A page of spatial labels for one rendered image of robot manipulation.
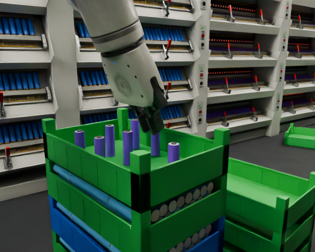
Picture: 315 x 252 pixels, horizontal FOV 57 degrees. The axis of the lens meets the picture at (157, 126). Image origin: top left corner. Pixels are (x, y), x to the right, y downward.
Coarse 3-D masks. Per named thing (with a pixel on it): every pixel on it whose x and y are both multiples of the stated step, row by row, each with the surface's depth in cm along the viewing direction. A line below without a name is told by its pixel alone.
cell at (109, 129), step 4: (108, 124) 57; (112, 124) 58; (108, 128) 57; (112, 128) 57; (108, 132) 57; (112, 132) 57; (108, 136) 57; (112, 136) 57; (108, 140) 57; (112, 140) 57; (108, 144) 57; (112, 144) 58; (108, 148) 58; (112, 148) 58; (108, 152) 58; (112, 152) 58; (108, 156) 58; (112, 156) 58
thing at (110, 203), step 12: (60, 168) 56; (72, 180) 52; (84, 192) 52; (96, 192) 47; (192, 192) 47; (204, 192) 49; (108, 204) 44; (120, 204) 42; (168, 204) 43; (180, 204) 45; (156, 216) 41
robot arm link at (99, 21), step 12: (72, 0) 47; (84, 0) 42; (96, 0) 41; (108, 0) 41; (120, 0) 42; (132, 0) 45; (84, 12) 43; (96, 12) 42; (108, 12) 42; (120, 12) 43; (132, 12) 44; (96, 24) 43; (108, 24) 43; (120, 24) 43; (96, 36) 45
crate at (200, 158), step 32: (64, 128) 60; (96, 128) 66; (128, 128) 69; (224, 128) 49; (64, 160) 52; (96, 160) 44; (160, 160) 56; (192, 160) 43; (224, 160) 49; (128, 192) 39; (160, 192) 40
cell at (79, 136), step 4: (76, 132) 52; (80, 132) 52; (76, 136) 52; (80, 136) 52; (84, 136) 53; (76, 140) 52; (80, 140) 52; (84, 140) 53; (76, 144) 53; (80, 144) 53; (84, 144) 53; (84, 148) 53
